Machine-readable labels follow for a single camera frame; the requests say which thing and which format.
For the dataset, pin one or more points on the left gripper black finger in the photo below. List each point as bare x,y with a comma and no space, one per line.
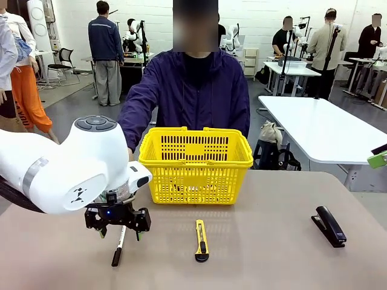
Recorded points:
102,232
139,235

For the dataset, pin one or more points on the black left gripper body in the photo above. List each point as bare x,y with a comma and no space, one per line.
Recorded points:
118,214

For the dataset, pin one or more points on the white marker black cap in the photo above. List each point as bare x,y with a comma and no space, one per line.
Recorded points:
116,256

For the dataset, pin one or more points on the person's right forearm purple sleeve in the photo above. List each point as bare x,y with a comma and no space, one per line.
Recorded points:
133,133

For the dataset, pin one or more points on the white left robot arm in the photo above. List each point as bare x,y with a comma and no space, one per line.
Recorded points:
60,169

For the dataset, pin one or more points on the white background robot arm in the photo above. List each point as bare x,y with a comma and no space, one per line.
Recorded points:
232,33

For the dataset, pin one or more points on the yellow plastic shopping basket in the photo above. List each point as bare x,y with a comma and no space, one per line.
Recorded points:
196,180

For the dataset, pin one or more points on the person in black sweater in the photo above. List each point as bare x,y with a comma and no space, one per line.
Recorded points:
370,37

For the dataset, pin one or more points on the person in beige jacket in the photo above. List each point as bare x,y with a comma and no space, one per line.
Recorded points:
326,45

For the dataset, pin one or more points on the person in purple jacket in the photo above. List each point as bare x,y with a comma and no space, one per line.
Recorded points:
187,99

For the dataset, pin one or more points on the person in black t-shirt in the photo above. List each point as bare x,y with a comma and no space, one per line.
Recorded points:
281,39

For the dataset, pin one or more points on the person in blue jacket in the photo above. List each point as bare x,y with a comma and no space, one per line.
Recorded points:
106,39

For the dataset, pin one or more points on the person's right hand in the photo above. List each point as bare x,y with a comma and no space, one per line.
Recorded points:
131,156

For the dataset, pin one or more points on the yellow black utility knife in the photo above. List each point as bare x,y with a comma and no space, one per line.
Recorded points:
201,241

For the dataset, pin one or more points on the large white table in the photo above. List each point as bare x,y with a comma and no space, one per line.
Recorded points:
317,127

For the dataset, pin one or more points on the black stapler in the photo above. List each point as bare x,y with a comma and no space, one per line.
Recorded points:
329,226

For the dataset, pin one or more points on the black backpack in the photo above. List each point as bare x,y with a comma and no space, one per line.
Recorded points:
288,160

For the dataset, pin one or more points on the white desk with metal legs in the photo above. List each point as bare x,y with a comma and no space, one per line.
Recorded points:
362,60

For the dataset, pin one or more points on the beige cloth bag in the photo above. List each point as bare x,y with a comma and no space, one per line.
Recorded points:
270,131

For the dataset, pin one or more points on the black tripod stand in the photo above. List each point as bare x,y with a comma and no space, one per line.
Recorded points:
287,51
328,60

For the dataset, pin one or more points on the dark blue stool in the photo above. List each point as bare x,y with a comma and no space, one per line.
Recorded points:
264,151

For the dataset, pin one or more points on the white background table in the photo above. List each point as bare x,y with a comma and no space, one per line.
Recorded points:
296,69

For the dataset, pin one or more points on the mannequin with orange pants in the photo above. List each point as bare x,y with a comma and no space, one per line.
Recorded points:
27,99

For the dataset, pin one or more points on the dark background work table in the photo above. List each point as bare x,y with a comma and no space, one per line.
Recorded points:
133,62

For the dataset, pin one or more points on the white drawer cabinet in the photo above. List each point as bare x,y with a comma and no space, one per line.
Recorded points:
251,60

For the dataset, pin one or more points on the black office chair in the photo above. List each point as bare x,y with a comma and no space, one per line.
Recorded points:
65,54

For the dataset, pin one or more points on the mannequin with light blue shirt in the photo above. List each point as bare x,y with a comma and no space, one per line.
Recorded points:
6,60

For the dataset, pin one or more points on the white standing air conditioner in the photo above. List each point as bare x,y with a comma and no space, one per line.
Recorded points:
37,18

